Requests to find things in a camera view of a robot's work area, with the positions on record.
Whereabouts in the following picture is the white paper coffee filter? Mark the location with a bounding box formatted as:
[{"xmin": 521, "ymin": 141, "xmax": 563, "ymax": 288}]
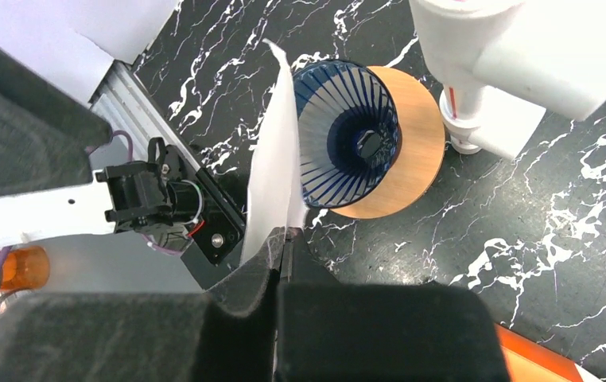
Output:
[{"xmin": 240, "ymin": 38, "xmax": 308, "ymax": 265}]

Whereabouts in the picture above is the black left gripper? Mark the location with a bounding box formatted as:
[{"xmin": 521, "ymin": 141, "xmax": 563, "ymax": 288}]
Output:
[{"xmin": 0, "ymin": 49, "xmax": 111, "ymax": 197}]

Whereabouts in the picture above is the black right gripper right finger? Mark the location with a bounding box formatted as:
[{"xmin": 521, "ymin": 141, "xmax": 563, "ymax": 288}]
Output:
[{"xmin": 274, "ymin": 229, "xmax": 510, "ymax": 381}]

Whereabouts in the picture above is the wooden ring dripper holder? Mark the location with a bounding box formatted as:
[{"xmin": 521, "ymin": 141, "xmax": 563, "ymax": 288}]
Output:
[{"xmin": 332, "ymin": 66, "xmax": 445, "ymax": 220}]

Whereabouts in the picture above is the white PVC pipe stand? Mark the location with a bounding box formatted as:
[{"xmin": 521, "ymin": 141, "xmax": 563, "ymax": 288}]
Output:
[{"xmin": 410, "ymin": 1, "xmax": 606, "ymax": 159}]

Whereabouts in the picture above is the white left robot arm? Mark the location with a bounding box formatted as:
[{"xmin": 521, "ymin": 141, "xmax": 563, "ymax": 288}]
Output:
[{"xmin": 0, "ymin": 49, "xmax": 205, "ymax": 250}]

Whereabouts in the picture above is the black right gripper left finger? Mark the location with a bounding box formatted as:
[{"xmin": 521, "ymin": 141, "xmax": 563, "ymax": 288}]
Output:
[{"xmin": 0, "ymin": 228, "xmax": 286, "ymax": 381}]

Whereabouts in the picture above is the orange coffee filter package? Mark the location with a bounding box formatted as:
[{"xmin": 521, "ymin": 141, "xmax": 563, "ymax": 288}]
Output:
[{"xmin": 495, "ymin": 325, "xmax": 601, "ymax": 382}]

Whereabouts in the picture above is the blue glass dripper cone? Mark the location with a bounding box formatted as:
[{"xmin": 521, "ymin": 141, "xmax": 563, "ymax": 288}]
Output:
[{"xmin": 293, "ymin": 60, "xmax": 401, "ymax": 209}]

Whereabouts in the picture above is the aluminium frame rail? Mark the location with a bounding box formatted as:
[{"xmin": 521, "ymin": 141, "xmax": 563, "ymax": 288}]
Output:
[{"xmin": 90, "ymin": 61, "xmax": 202, "ymax": 170}]

